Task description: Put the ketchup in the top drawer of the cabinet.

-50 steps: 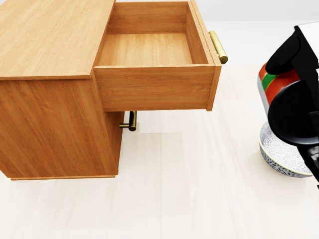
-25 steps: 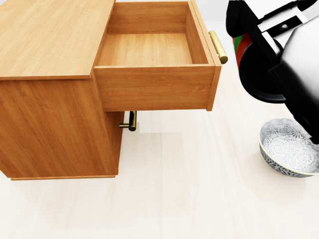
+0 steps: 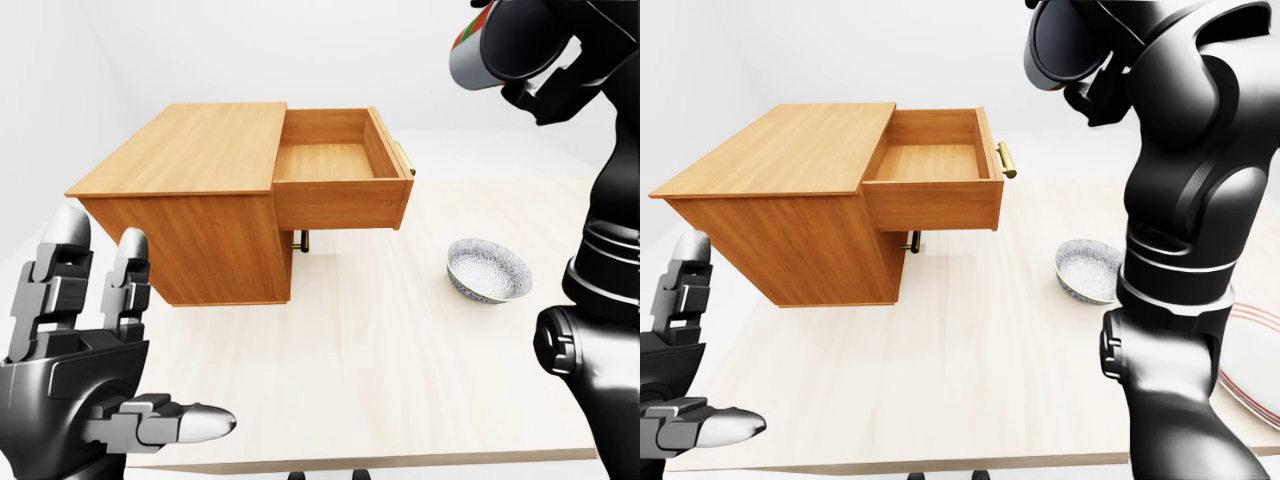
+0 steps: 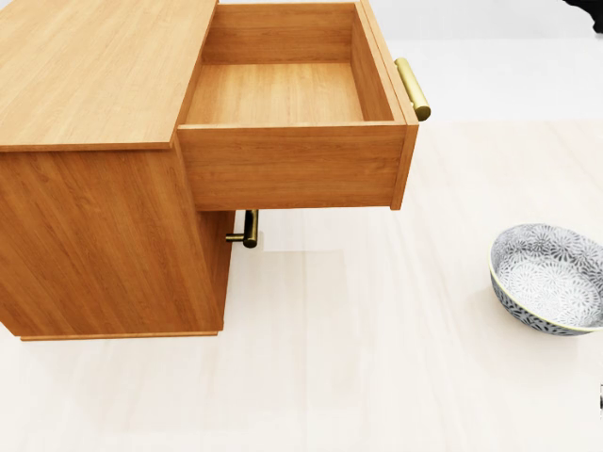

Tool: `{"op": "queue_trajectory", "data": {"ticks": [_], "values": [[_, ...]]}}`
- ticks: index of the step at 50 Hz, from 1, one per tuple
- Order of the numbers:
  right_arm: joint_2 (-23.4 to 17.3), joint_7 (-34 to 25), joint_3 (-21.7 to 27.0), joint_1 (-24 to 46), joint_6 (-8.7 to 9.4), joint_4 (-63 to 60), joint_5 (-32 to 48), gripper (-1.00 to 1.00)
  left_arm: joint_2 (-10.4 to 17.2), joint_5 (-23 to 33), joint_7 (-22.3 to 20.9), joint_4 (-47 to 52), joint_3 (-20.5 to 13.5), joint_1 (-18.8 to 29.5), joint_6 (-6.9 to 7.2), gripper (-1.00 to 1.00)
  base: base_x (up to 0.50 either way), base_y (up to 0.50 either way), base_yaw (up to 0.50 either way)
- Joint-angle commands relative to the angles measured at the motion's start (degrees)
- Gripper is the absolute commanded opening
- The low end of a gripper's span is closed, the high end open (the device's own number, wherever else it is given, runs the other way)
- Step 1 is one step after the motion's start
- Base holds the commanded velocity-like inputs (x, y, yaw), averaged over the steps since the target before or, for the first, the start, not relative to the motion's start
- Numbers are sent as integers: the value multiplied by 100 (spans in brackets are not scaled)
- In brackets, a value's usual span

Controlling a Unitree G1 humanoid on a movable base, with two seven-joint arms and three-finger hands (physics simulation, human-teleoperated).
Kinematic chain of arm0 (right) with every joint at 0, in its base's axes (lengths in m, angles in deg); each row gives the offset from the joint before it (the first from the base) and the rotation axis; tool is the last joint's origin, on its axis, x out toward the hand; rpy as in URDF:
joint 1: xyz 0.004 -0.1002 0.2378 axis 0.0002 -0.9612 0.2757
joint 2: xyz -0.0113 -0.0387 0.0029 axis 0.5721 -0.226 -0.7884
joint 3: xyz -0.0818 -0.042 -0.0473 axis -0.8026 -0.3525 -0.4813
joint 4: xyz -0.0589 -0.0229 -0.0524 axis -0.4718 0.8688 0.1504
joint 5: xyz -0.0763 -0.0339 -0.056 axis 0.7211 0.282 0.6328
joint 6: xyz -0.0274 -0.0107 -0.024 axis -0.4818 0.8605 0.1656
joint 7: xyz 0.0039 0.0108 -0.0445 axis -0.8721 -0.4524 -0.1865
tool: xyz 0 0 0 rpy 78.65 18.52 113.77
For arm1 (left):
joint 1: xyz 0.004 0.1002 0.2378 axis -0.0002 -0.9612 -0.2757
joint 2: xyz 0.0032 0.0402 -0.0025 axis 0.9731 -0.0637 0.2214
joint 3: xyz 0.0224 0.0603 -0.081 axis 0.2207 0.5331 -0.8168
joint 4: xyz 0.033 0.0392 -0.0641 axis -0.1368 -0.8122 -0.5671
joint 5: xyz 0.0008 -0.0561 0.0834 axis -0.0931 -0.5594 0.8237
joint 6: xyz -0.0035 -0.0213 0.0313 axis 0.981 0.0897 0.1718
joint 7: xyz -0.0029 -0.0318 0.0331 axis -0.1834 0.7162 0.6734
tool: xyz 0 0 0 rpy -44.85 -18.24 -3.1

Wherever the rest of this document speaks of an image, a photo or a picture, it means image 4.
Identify open wooden drawer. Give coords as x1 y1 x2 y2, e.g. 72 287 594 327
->
176 0 420 212

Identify closed wooden drawer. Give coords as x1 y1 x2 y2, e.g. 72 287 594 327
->
197 209 236 331

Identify wooden cabinet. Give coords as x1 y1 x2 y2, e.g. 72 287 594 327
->
0 0 236 342

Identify grey floral patterned bowl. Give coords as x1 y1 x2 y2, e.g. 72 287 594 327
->
487 223 603 338

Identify brass handle of open drawer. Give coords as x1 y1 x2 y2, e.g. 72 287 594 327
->
393 56 432 122

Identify brass handle of closed drawer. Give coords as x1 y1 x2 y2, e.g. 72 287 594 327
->
224 209 260 250

